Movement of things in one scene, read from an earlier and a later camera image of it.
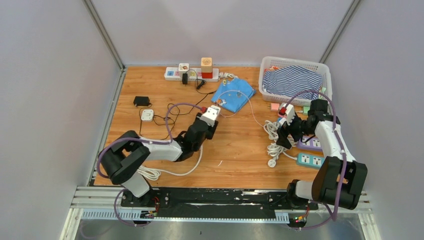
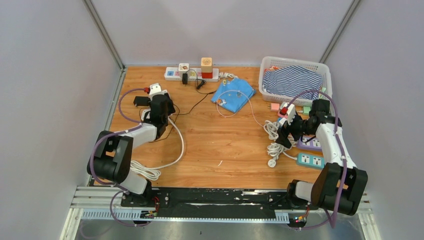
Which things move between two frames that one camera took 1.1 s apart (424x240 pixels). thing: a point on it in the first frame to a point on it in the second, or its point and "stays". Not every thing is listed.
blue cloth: x=233 y=93 stays
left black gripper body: x=210 y=131 to x=170 y=110
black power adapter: x=141 y=101 stays
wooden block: x=206 y=67 stays
